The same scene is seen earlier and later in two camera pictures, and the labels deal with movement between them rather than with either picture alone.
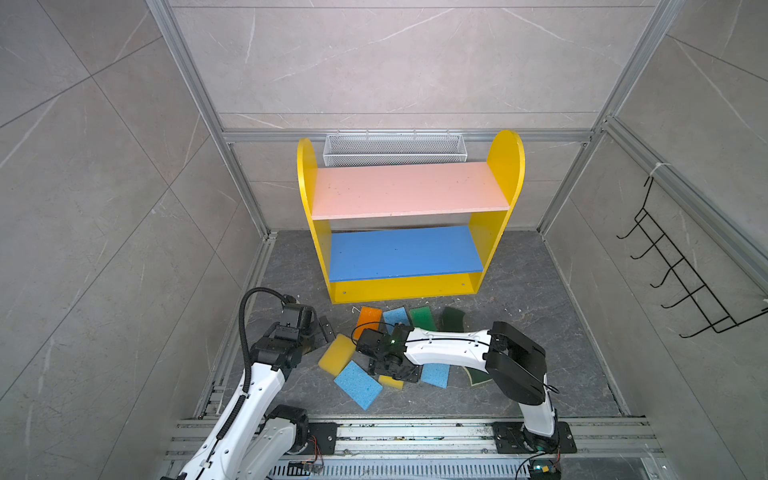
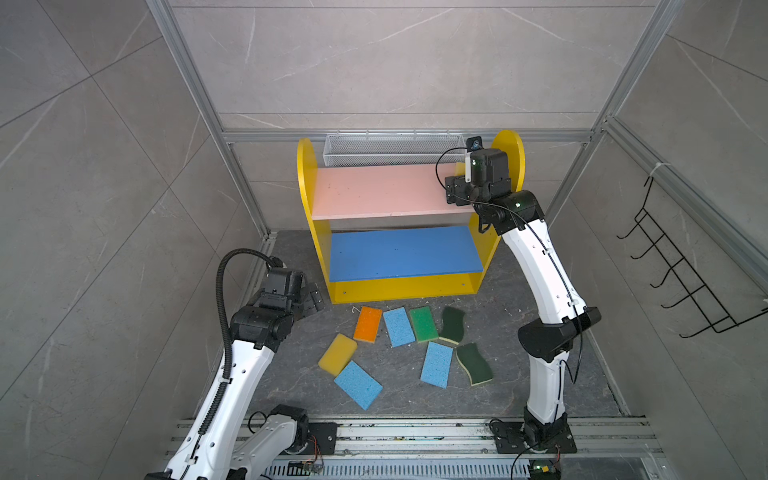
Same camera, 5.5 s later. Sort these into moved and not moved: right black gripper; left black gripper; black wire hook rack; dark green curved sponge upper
Moved: left black gripper; right black gripper
Not moved: dark green curved sponge upper; black wire hook rack
